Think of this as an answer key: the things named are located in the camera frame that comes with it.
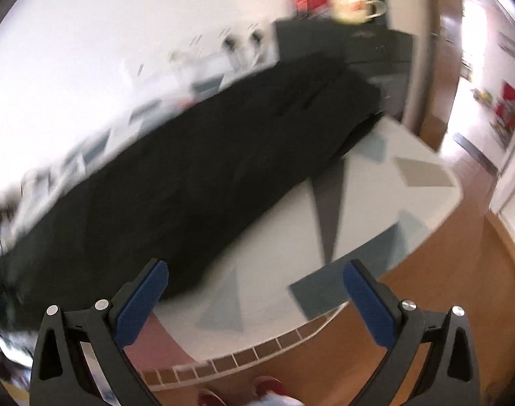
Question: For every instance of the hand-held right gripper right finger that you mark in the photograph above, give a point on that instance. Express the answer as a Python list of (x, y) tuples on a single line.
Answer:
[(367, 308)]

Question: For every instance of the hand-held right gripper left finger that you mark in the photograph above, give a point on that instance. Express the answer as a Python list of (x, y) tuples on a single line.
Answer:
[(141, 300)]

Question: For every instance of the black garment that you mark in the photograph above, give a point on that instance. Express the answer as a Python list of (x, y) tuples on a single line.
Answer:
[(177, 186)]

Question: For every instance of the patterned ironing board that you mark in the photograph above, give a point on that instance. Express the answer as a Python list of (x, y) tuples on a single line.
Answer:
[(367, 203)]

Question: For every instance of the red slipper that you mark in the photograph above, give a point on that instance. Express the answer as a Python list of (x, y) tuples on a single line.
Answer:
[(270, 385), (208, 399)]

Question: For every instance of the pale fluffy robe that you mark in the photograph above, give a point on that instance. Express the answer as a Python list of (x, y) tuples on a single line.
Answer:
[(282, 401)]

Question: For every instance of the dark brown door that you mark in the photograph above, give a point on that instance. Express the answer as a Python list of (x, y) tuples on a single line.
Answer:
[(435, 50)]

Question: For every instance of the white wall socket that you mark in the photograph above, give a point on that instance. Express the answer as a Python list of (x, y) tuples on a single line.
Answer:
[(189, 59)]

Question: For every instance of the red wall hanging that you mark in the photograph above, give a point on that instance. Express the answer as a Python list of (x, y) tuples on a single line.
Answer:
[(511, 103)]

